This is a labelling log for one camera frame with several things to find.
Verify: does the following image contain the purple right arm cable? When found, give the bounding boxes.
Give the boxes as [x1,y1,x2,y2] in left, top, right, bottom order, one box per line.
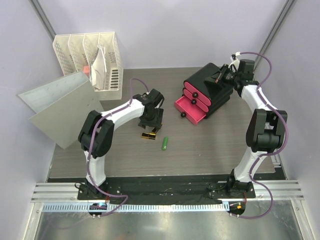
[228,51,291,219]

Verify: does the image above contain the pink drawer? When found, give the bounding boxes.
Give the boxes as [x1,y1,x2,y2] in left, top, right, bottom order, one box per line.
[183,82,211,107]
[183,88,209,113]
[174,96,206,125]

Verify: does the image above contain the papers in file organizer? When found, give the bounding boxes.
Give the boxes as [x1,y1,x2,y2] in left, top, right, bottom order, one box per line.
[90,44,107,91]

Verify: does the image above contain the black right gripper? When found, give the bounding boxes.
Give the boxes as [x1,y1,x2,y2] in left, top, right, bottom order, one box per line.
[204,65,240,90]

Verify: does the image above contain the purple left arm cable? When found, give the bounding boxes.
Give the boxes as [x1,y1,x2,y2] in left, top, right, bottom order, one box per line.
[86,78,152,217]

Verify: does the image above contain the pink item in organizer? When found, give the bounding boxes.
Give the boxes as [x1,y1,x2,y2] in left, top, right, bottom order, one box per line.
[82,65,91,78]

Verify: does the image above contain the aluminium rail frame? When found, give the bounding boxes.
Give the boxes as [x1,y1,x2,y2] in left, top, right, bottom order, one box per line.
[22,142,313,240]

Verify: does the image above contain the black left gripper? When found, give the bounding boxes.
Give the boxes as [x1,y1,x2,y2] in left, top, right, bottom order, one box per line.
[139,106,164,131]

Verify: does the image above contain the green tube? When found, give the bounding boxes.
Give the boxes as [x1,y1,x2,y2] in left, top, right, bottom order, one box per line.
[161,136,169,151]

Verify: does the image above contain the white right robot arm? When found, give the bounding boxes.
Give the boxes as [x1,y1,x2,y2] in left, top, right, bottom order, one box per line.
[215,56,288,198]

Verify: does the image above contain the white perforated file organizer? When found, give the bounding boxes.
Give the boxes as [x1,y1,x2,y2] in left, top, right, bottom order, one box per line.
[52,31,124,101]

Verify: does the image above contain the pink bottom drawer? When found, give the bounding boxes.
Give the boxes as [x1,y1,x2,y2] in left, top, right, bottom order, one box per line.
[174,96,206,125]

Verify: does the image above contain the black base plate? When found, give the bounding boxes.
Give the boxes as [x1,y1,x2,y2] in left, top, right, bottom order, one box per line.
[75,174,256,205]

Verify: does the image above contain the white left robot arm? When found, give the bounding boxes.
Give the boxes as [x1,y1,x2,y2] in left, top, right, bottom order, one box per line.
[78,88,165,200]

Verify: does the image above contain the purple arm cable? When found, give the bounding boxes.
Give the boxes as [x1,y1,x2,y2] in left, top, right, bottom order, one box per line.
[228,51,291,219]
[86,78,152,217]

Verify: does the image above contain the gold lipstick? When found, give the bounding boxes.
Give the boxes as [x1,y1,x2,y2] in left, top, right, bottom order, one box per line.
[141,132,156,140]
[151,127,159,134]

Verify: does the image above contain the grey ring binder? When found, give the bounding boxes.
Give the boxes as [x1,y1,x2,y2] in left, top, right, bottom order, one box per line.
[18,71,104,149]

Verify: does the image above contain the pink top drawer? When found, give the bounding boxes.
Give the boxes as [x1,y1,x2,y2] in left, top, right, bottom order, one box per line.
[183,82,211,107]

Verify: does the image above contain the black drawer organizer box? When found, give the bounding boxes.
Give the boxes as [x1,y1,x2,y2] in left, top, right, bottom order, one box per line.
[183,62,233,119]

